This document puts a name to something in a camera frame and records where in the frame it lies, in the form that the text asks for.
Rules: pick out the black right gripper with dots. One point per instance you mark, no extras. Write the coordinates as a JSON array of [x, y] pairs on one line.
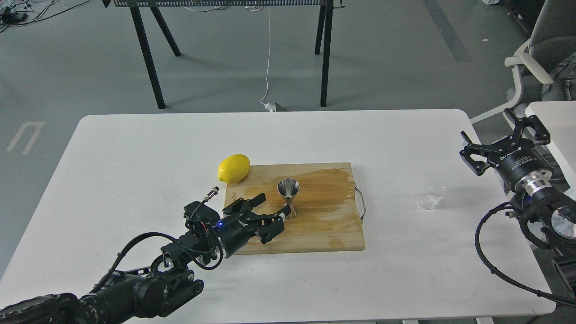
[[522, 166]]

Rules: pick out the person in grey hoodie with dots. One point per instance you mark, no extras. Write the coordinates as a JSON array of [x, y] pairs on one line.
[[563, 87]]

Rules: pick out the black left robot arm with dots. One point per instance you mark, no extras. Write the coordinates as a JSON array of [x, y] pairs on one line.
[[168, 283]]

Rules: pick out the white office chair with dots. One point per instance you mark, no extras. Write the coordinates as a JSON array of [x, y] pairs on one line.
[[553, 39]]

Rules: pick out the small clear glass cup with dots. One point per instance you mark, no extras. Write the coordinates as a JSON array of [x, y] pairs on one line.
[[434, 192]]

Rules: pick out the wooden cutting board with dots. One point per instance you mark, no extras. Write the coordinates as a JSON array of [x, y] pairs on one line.
[[327, 217]]

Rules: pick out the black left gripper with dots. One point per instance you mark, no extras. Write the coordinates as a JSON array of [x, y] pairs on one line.
[[234, 231]]

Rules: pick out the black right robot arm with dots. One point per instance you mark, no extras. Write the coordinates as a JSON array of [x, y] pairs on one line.
[[545, 214]]

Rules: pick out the white side table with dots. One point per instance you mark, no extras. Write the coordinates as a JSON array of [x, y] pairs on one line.
[[559, 118]]

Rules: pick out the yellow lemon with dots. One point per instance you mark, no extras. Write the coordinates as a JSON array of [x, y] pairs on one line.
[[233, 169]]

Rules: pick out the steel double jigger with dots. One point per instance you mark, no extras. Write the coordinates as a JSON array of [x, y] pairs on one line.
[[288, 189]]

